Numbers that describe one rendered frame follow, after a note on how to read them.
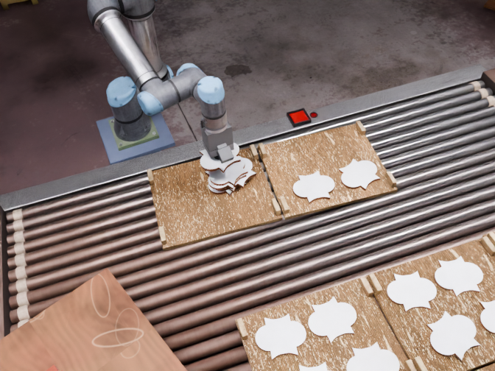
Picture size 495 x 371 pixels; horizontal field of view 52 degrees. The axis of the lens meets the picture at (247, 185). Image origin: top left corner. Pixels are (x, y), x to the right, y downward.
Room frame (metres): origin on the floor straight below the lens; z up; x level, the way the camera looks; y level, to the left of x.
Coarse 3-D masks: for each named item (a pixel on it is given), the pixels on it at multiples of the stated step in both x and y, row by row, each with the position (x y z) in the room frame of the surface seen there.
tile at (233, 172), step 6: (240, 162) 1.21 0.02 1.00; (228, 168) 1.19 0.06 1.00; (234, 168) 1.19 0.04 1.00; (240, 168) 1.19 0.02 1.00; (210, 174) 1.17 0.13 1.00; (216, 174) 1.16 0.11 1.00; (222, 174) 1.16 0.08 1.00; (228, 174) 1.16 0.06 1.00; (234, 174) 1.16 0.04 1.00; (240, 174) 1.16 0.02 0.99; (216, 180) 1.14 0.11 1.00; (222, 180) 1.14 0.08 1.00; (228, 180) 1.13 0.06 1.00; (234, 180) 1.13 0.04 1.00
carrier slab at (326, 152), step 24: (264, 144) 1.35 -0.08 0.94; (288, 144) 1.34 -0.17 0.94; (312, 144) 1.33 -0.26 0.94; (336, 144) 1.32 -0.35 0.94; (360, 144) 1.31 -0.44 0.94; (288, 168) 1.22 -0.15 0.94; (312, 168) 1.21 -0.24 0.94; (336, 168) 1.20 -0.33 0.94; (384, 168) 1.18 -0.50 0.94; (288, 192) 1.11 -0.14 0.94; (336, 192) 1.09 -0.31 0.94; (360, 192) 1.08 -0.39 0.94; (384, 192) 1.07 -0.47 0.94; (288, 216) 1.00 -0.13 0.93
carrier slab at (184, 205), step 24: (168, 168) 1.27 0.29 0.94; (192, 168) 1.26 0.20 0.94; (168, 192) 1.15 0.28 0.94; (192, 192) 1.14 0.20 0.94; (240, 192) 1.12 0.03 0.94; (264, 192) 1.12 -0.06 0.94; (168, 216) 1.04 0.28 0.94; (192, 216) 1.04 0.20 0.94; (216, 216) 1.03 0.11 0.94; (240, 216) 1.02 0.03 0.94; (264, 216) 1.01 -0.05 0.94; (168, 240) 0.95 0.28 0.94; (192, 240) 0.94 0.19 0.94
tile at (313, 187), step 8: (304, 176) 1.17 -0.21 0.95; (312, 176) 1.16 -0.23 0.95; (320, 176) 1.16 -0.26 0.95; (296, 184) 1.13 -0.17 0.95; (304, 184) 1.13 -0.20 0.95; (312, 184) 1.13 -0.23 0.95; (320, 184) 1.12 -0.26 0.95; (328, 184) 1.12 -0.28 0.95; (296, 192) 1.10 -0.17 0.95; (304, 192) 1.09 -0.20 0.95; (312, 192) 1.09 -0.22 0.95; (320, 192) 1.09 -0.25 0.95; (328, 192) 1.09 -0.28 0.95; (312, 200) 1.06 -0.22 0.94
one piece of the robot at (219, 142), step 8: (200, 128) 1.19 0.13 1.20; (208, 128) 1.15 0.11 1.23; (224, 128) 1.15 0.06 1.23; (208, 136) 1.13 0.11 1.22; (216, 136) 1.14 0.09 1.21; (224, 136) 1.15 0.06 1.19; (232, 136) 1.16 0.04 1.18; (208, 144) 1.13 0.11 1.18; (216, 144) 1.14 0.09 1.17; (224, 144) 1.14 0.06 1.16; (232, 144) 1.16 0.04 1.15; (208, 152) 1.14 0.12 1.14; (216, 152) 1.14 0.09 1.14; (224, 152) 1.12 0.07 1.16; (224, 160) 1.09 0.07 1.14
